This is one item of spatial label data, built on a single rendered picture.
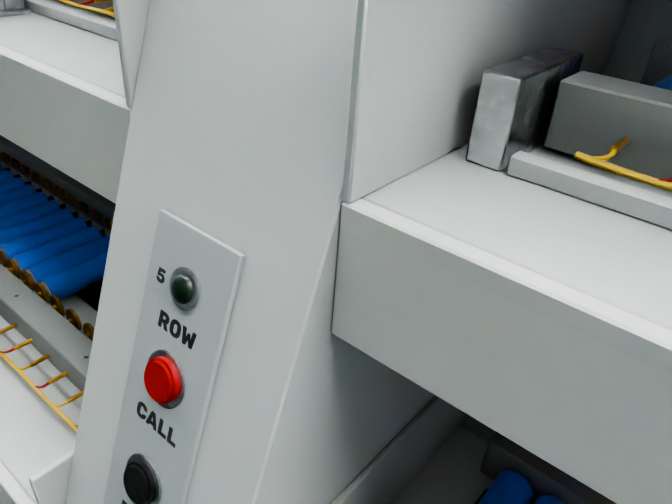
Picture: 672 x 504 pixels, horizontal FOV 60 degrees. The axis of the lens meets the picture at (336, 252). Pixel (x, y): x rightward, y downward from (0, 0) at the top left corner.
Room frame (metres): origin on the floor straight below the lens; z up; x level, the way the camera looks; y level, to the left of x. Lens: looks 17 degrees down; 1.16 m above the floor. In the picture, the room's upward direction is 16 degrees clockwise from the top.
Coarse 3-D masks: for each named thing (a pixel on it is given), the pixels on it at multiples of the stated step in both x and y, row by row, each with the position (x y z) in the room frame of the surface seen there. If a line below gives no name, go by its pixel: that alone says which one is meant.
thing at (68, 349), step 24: (0, 264) 0.36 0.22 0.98; (0, 288) 0.33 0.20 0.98; (24, 288) 0.34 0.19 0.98; (0, 312) 0.33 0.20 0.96; (24, 312) 0.32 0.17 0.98; (48, 312) 0.32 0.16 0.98; (24, 336) 0.32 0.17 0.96; (48, 336) 0.30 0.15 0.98; (72, 336) 0.30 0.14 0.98; (72, 360) 0.28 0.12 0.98; (48, 384) 0.28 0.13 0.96
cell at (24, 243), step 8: (64, 224) 0.42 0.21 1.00; (72, 224) 0.43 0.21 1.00; (80, 224) 0.43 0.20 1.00; (40, 232) 0.41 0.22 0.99; (48, 232) 0.41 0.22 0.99; (56, 232) 0.41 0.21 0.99; (64, 232) 0.42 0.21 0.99; (72, 232) 0.42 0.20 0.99; (16, 240) 0.40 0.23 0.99; (24, 240) 0.40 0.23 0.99; (32, 240) 0.40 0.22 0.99; (40, 240) 0.40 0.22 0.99; (48, 240) 0.41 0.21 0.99; (0, 248) 0.39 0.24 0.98; (8, 248) 0.39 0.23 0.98; (16, 248) 0.39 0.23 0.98; (24, 248) 0.39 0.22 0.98; (8, 256) 0.38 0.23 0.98
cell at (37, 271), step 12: (96, 240) 0.41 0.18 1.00; (108, 240) 0.41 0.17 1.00; (72, 252) 0.39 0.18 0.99; (84, 252) 0.39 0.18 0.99; (96, 252) 0.40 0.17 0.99; (36, 264) 0.37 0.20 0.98; (48, 264) 0.37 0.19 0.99; (60, 264) 0.38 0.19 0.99; (72, 264) 0.38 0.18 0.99; (36, 276) 0.36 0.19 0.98
